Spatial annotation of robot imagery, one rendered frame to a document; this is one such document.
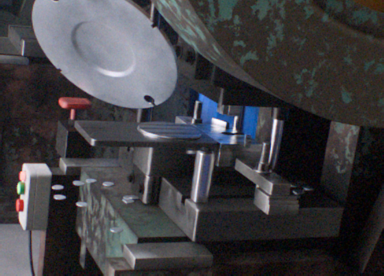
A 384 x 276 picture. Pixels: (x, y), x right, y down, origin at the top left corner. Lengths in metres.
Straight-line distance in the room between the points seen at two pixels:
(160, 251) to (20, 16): 3.54
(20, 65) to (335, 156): 1.69
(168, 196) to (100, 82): 0.25
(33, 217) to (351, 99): 0.85
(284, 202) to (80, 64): 0.45
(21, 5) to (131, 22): 3.50
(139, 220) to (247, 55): 0.51
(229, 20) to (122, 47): 0.41
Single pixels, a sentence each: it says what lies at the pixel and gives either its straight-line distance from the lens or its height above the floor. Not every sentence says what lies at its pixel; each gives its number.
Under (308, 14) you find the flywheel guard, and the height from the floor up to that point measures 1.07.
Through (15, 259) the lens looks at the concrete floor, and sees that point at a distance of 2.75.
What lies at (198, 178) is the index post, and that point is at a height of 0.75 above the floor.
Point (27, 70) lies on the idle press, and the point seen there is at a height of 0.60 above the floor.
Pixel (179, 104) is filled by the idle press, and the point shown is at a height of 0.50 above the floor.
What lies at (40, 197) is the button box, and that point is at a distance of 1.67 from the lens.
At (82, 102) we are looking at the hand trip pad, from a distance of 1.74.
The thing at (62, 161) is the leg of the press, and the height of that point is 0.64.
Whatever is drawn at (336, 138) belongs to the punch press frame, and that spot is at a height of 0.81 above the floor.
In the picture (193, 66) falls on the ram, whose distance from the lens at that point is 1.42.
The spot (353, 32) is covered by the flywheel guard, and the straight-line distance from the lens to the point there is 1.05.
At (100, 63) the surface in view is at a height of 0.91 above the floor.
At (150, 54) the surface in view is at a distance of 1.30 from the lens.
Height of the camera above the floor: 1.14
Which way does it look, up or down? 14 degrees down
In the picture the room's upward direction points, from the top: 8 degrees clockwise
